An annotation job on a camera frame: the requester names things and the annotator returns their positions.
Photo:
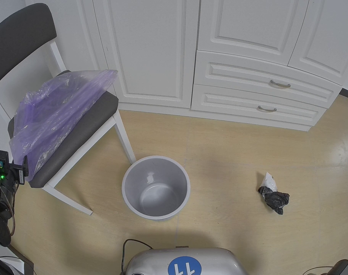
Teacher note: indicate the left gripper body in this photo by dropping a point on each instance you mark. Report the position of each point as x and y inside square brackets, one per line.
[16, 172]

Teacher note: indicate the purple plastic bag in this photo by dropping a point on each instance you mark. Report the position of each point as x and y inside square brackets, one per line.
[53, 110]

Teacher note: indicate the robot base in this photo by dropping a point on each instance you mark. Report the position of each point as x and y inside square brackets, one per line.
[185, 263]

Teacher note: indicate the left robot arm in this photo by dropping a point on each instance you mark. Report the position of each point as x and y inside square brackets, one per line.
[3, 196]

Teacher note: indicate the crumpled black plastic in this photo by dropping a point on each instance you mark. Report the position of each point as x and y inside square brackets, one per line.
[275, 200]

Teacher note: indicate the white trash bin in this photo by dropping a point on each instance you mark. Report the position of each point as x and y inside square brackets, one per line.
[156, 190]

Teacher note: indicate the crumpled white paper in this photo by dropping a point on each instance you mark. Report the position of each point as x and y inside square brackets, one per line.
[268, 182]

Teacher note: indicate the white chair dark grey seat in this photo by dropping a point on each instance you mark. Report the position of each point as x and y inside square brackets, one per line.
[22, 30]

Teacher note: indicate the white wardrobe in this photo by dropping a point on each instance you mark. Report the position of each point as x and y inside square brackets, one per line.
[151, 39]

